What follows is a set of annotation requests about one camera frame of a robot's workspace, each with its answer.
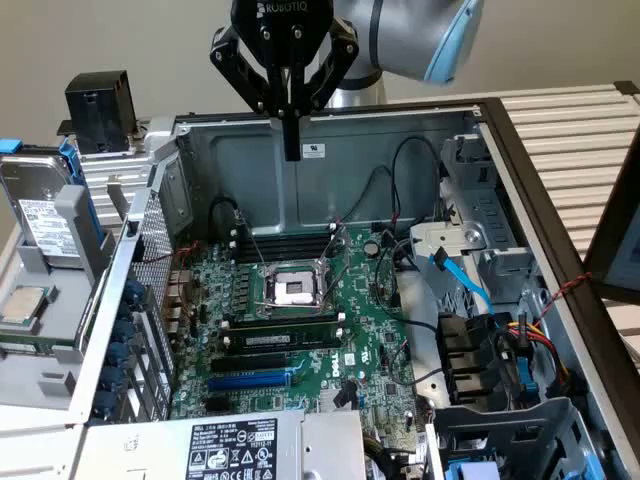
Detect blue plastic bay latch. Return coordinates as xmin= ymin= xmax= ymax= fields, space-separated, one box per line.
xmin=513 ymin=349 xmax=540 ymax=402

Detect empty black RAM slot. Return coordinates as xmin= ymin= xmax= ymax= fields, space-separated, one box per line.
xmin=219 ymin=313 xmax=347 ymax=335

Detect red and black twisted wire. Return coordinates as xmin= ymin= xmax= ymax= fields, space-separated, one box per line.
xmin=537 ymin=271 xmax=595 ymax=324

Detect grey disk bay cage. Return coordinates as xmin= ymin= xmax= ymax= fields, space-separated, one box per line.
xmin=424 ymin=397 xmax=634 ymax=480

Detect small black looped wire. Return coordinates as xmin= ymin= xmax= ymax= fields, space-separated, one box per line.
xmin=355 ymin=163 xmax=396 ymax=225

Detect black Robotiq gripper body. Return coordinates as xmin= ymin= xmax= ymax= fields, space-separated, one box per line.
xmin=229 ymin=0 xmax=336 ymax=69

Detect blue expansion slot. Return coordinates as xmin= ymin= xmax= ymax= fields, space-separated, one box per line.
xmin=206 ymin=368 xmax=293 ymax=395

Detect silver disk bay cage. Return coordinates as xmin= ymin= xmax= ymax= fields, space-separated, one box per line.
xmin=408 ymin=130 xmax=546 ymax=326

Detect CPU chip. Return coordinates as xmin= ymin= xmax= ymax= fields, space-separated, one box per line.
xmin=0 ymin=284 xmax=54 ymax=327

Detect large black looped wire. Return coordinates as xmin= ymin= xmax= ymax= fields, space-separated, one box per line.
xmin=390 ymin=134 xmax=447 ymax=224

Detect grey parts rack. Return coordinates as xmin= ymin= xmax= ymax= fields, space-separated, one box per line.
xmin=0 ymin=185 xmax=121 ymax=414

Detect silver power supply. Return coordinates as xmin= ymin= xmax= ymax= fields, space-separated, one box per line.
xmin=74 ymin=408 xmax=369 ymax=480

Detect CPU socket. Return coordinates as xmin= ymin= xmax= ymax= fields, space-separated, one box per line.
xmin=255 ymin=259 xmax=335 ymax=320

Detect dark framed panel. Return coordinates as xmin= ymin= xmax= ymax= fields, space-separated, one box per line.
xmin=581 ymin=134 xmax=640 ymax=304

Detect metal socket cover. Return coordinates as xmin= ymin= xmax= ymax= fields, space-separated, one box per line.
xmin=315 ymin=223 xmax=352 ymax=304

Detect black expansion slot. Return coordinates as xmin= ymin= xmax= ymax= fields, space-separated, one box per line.
xmin=209 ymin=351 xmax=292 ymax=375

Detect small silver heatsink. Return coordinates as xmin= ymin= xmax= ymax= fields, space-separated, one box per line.
xmin=318 ymin=389 xmax=362 ymax=414

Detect green Dell motherboard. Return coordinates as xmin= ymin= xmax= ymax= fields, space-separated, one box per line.
xmin=167 ymin=224 xmax=420 ymax=456

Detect loose green RAM stick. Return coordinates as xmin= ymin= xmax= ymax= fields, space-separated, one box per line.
xmin=0 ymin=338 xmax=76 ymax=352

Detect blue disk caddy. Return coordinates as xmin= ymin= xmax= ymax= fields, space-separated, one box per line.
xmin=0 ymin=135 xmax=117 ymax=256

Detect open metal PC case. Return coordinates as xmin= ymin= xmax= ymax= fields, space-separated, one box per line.
xmin=64 ymin=97 xmax=640 ymax=480

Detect black wire near RAM slots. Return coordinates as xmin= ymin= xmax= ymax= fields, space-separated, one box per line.
xmin=207 ymin=195 xmax=241 ymax=244

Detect blue SATA wire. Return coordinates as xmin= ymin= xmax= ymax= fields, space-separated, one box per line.
xmin=429 ymin=245 xmax=497 ymax=317

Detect metal socket locking lever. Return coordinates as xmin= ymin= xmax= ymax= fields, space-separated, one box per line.
xmin=252 ymin=298 xmax=314 ymax=310
xmin=234 ymin=209 xmax=267 ymax=266

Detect silver hard disk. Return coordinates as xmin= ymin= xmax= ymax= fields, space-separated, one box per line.
xmin=0 ymin=153 xmax=85 ymax=272

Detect black plastic bay bracket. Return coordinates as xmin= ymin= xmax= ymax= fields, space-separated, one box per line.
xmin=434 ymin=310 xmax=519 ymax=407

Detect coloured power wires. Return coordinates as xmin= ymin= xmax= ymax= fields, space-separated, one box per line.
xmin=502 ymin=319 xmax=574 ymax=389

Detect black plastic box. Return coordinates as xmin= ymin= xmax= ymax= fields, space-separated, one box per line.
xmin=55 ymin=70 xmax=140 ymax=157

